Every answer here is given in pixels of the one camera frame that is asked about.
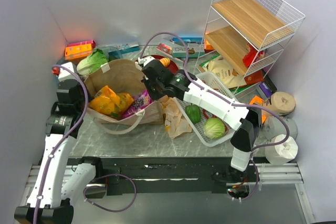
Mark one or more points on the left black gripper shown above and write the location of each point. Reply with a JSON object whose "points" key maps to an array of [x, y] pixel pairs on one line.
{"points": [[67, 87]]}

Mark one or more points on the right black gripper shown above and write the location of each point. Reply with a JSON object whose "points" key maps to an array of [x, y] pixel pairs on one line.
{"points": [[151, 77]]}

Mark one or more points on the purple grape snack bag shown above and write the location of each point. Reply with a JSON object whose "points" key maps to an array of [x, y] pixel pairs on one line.
{"points": [[140, 102]]}

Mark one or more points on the yellow orange chips bag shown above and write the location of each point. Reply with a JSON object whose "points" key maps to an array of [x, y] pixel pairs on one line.
{"points": [[111, 104]]}

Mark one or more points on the brown paper grocery bag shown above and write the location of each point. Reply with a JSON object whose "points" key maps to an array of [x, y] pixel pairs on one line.
{"points": [[121, 75]]}

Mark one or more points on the orange plastic grocery bag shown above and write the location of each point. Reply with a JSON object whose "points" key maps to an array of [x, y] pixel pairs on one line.
{"points": [[174, 120]]}

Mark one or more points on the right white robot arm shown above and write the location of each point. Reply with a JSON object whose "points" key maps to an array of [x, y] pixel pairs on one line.
{"points": [[244, 119]]}

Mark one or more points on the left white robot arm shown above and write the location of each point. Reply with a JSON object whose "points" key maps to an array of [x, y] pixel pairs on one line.
{"points": [[52, 200]]}

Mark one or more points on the red round plate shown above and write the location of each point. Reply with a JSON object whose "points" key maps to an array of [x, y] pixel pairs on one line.
{"points": [[173, 65]]}

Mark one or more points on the long orange bread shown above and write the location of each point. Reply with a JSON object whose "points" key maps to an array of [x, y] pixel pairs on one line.
{"points": [[165, 61]]}

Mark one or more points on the red white box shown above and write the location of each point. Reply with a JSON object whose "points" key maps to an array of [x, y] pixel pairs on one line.
{"points": [[168, 52]]}

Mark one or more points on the green napa cabbage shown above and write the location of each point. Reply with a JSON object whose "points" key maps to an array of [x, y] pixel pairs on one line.
{"points": [[92, 62]]}

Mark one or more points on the orange box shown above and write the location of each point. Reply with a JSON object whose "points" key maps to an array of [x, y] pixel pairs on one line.
{"points": [[78, 51]]}

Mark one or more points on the green bell pepper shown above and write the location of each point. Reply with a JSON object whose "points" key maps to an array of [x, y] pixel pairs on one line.
{"points": [[193, 112]]}

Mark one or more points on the teal white box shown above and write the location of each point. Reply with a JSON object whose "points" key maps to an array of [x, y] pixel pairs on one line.
{"points": [[127, 47]]}

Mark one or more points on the blue box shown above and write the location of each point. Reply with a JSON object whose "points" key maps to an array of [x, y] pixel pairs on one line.
{"points": [[187, 40]]}

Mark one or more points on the red toy lobster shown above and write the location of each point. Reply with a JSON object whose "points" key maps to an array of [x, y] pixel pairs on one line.
{"points": [[207, 115]]}

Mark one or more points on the dark green avocado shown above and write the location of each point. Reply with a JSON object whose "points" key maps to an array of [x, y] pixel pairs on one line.
{"points": [[112, 58]]}

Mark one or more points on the blue transparent bowl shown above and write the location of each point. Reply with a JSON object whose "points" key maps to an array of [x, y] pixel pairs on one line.
{"points": [[108, 50]]}

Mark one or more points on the pink box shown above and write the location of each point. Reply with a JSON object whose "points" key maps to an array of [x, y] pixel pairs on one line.
{"points": [[87, 42]]}

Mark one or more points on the beige snack bag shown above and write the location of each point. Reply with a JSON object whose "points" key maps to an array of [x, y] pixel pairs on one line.
{"points": [[224, 71]]}

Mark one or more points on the green round cabbage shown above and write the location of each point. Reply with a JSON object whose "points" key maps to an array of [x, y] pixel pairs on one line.
{"points": [[213, 136]]}

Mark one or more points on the red snack packet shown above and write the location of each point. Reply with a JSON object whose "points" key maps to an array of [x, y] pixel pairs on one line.
{"points": [[251, 54]]}

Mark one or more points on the red box bottom shelf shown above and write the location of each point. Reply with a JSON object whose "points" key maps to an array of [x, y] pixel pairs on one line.
{"points": [[254, 77]]}

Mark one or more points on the orange packet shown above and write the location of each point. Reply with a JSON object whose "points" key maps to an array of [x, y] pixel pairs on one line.
{"points": [[256, 100]]}

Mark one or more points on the purple pouch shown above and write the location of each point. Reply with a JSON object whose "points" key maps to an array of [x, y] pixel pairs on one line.
{"points": [[266, 89]]}

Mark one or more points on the grey paper roll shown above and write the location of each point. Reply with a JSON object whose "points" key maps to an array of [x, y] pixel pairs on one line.
{"points": [[273, 127]]}

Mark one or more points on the white paper roll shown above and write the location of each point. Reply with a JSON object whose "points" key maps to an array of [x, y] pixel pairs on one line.
{"points": [[282, 153]]}

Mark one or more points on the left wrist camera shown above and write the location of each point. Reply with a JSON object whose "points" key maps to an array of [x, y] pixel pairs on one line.
{"points": [[64, 74]]}

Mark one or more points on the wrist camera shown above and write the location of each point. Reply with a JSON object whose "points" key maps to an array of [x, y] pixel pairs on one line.
{"points": [[64, 74], [145, 60]]}

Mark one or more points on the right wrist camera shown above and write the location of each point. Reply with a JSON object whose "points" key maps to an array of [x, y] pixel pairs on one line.
{"points": [[145, 60]]}

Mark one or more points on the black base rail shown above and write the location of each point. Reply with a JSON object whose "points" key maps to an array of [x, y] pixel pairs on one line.
{"points": [[126, 175]]}

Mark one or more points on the white wire shelf rack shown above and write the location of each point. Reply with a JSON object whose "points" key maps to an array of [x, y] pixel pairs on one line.
{"points": [[267, 25]]}

